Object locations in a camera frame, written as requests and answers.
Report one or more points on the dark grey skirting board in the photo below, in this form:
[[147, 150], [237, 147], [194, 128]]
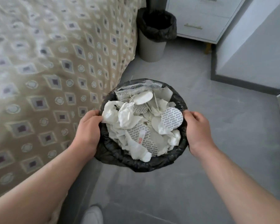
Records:
[[242, 82]]

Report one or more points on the white trash bin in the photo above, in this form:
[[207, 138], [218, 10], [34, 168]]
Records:
[[151, 51]]

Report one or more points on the person's left hand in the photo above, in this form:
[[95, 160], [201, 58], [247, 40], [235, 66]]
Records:
[[88, 135]]

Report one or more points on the white shoe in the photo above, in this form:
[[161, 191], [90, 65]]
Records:
[[92, 215]]

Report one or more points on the person's right hand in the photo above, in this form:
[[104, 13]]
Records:
[[199, 132]]

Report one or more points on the white nightstand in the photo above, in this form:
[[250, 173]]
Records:
[[200, 16]]

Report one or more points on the tissues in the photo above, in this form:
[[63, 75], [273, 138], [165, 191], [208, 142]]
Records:
[[126, 116]]

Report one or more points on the person's right forearm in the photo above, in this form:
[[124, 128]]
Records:
[[235, 188]]

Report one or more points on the person's left forearm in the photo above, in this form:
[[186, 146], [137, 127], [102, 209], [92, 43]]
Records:
[[37, 188]]

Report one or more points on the small white sachet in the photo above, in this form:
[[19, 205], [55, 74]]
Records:
[[141, 136]]

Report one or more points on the beige patterned bedspread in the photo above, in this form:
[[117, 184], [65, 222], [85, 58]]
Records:
[[49, 79]]

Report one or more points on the silver foil bag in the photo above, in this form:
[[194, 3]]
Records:
[[140, 85]]

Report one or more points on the grey bed base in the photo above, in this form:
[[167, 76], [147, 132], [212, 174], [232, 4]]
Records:
[[79, 195]]

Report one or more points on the wooden table leg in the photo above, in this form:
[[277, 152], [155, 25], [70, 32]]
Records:
[[208, 48]]

